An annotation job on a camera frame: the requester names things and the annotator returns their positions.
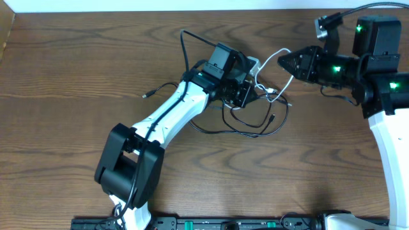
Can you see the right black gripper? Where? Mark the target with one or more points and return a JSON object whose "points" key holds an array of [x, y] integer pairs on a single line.
{"points": [[309, 56]]}

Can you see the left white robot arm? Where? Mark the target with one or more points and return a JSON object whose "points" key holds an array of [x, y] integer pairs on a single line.
{"points": [[131, 162]]}

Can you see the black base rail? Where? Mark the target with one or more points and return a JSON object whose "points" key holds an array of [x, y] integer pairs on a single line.
{"points": [[289, 221]]}

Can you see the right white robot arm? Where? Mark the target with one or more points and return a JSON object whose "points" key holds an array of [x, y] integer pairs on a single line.
{"points": [[376, 86]]}

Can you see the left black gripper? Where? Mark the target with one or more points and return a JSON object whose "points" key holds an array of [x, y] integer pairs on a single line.
{"points": [[247, 91]]}

